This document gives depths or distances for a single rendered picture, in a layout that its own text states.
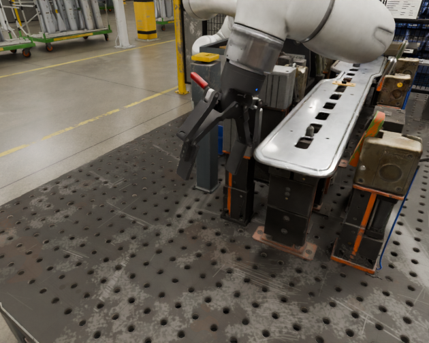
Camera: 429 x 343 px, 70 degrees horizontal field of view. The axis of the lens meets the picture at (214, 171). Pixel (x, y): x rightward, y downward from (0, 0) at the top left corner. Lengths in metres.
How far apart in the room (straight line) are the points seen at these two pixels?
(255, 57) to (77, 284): 0.68
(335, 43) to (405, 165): 0.30
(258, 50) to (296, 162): 0.28
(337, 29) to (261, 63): 0.13
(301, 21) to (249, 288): 0.59
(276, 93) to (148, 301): 0.70
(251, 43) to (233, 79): 0.06
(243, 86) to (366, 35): 0.22
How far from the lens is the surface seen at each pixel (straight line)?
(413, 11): 2.30
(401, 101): 1.37
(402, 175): 0.75
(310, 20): 0.54
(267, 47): 0.52
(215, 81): 0.94
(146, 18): 8.89
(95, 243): 0.96
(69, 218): 1.09
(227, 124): 0.80
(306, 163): 0.70
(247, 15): 0.52
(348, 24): 0.57
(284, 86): 0.99
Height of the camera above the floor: 1.34
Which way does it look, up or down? 32 degrees down
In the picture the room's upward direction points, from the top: straight up
